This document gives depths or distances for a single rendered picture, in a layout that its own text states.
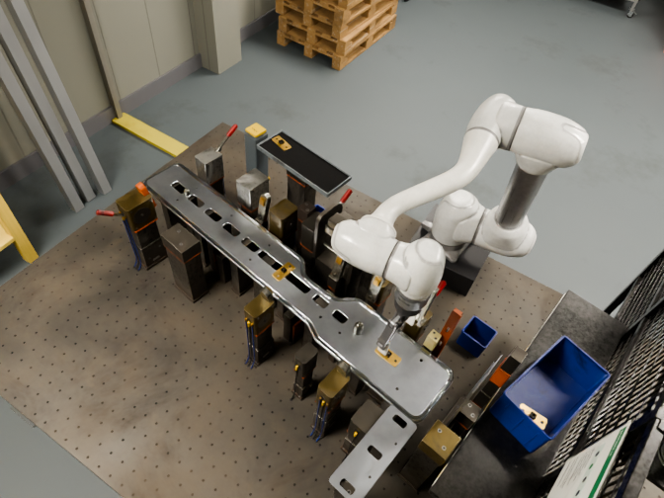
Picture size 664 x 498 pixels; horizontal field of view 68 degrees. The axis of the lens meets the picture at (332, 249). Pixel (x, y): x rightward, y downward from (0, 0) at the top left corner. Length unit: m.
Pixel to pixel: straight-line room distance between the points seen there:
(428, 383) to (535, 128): 0.81
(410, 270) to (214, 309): 1.05
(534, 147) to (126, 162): 2.86
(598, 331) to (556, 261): 1.66
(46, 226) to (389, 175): 2.27
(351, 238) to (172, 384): 0.97
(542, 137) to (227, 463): 1.39
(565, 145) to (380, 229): 0.59
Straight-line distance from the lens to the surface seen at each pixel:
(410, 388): 1.60
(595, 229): 3.89
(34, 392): 2.05
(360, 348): 1.62
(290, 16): 4.84
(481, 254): 2.21
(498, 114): 1.53
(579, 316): 1.92
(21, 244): 3.22
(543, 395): 1.70
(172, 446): 1.84
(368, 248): 1.21
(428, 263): 1.16
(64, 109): 3.24
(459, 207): 1.99
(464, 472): 1.52
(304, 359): 1.60
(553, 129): 1.52
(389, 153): 3.83
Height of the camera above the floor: 2.43
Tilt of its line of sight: 51 degrees down
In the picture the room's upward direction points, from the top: 8 degrees clockwise
